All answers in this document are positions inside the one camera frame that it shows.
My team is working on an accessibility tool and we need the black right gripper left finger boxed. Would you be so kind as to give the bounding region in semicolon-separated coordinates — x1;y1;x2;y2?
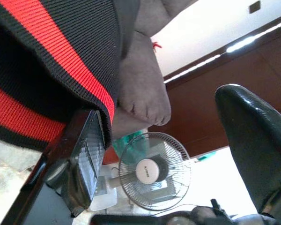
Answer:
8;109;113;225

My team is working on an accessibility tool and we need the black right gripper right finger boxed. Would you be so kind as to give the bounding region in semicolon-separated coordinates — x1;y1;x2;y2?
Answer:
214;83;281;214

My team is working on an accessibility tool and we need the black shirt with red trim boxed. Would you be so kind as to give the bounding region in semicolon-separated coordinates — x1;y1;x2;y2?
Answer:
0;0;123;152

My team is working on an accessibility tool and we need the white plastic container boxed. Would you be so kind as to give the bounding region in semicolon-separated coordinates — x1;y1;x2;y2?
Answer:
91;161;119;211

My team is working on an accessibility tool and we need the green plastic bag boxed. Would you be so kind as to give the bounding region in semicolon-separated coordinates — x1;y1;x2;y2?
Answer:
112;135;138;154

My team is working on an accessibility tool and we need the brown wooden door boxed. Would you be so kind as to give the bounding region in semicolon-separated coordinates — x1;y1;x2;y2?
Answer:
148;13;281;158

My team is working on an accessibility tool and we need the dark brown fabric sofa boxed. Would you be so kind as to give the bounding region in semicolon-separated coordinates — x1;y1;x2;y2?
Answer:
111;0;200;139

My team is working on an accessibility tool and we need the white wire cage fan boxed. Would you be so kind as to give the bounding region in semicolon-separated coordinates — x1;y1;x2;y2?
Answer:
110;131;192;211

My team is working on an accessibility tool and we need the dark wall switch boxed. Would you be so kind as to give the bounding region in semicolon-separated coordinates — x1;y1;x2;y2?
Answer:
249;0;261;14

